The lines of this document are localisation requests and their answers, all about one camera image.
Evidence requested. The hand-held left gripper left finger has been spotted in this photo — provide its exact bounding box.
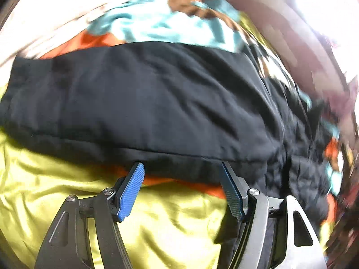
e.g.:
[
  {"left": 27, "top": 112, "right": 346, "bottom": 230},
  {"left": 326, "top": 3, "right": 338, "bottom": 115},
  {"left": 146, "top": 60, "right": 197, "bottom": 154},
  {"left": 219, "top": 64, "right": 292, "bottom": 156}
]
[{"left": 34, "top": 162, "right": 145, "bottom": 269}]

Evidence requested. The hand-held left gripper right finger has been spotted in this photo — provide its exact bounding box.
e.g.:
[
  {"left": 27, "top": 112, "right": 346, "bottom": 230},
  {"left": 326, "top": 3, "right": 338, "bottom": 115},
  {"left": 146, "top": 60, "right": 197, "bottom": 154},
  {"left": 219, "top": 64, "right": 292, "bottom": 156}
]
[{"left": 221, "top": 162, "right": 328, "bottom": 269}]

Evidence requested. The black padded jacket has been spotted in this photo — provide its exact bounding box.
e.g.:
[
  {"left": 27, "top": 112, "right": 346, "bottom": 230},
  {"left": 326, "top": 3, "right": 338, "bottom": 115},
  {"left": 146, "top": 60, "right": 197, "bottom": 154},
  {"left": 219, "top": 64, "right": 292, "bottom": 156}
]
[{"left": 0, "top": 41, "right": 341, "bottom": 269}]

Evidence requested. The colourful patchwork blanket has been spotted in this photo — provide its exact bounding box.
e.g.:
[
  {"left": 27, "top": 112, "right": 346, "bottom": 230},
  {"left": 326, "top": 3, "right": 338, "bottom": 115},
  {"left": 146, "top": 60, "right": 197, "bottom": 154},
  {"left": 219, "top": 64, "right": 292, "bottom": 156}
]
[{"left": 0, "top": 0, "right": 359, "bottom": 269}]

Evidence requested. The white bed sheet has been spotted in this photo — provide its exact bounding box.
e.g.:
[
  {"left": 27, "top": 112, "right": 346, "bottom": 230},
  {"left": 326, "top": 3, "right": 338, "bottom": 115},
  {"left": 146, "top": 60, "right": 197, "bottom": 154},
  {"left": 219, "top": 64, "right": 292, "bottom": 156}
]
[{"left": 0, "top": 0, "right": 129, "bottom": 70}]

